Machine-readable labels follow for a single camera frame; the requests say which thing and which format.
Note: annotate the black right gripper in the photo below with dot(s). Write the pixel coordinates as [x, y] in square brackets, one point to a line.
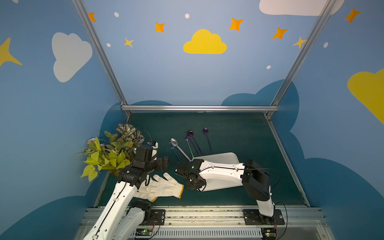
[190, 173]

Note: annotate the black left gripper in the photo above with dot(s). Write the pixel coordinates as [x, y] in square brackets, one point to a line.
[161, 163]

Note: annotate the purple metal spoon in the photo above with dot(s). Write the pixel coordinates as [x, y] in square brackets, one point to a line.
[191, 135]
[206, 133]

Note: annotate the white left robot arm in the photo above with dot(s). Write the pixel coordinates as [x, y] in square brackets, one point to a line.
[110, 225]

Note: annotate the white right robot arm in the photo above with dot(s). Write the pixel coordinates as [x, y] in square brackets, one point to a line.
[257, 183]

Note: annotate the blue metal fork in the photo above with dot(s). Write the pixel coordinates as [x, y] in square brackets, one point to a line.
[173, 149]

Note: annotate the white work glove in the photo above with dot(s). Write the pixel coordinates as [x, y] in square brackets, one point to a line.
[158, 186]

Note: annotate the white plastic tray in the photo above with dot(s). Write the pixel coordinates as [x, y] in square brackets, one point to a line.
[221, 171]

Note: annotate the green potted plant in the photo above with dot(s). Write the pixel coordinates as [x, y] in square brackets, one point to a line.
[114, 154]

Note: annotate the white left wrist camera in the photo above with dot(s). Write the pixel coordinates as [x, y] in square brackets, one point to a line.
[154, 149]

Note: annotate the silver spoon pink handle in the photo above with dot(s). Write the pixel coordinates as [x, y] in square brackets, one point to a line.
[175, 144]

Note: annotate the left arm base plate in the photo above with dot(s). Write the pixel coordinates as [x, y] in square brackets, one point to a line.
[155, 217]

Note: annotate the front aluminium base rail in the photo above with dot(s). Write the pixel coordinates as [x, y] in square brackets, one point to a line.
[223, 223]

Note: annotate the horizontal aluminium frame rail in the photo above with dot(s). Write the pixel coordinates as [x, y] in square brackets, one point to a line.
[200, 108]

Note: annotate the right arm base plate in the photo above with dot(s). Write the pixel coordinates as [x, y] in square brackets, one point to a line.
[253, 217]

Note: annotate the right aluminium frame post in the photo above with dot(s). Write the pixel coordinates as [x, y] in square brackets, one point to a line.
[311, 39]

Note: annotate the aluminium frame post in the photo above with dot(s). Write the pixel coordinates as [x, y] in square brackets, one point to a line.
[91, 31]
[311, 39]

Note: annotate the left aluminium frame post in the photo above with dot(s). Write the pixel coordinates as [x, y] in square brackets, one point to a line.
[91, 31]

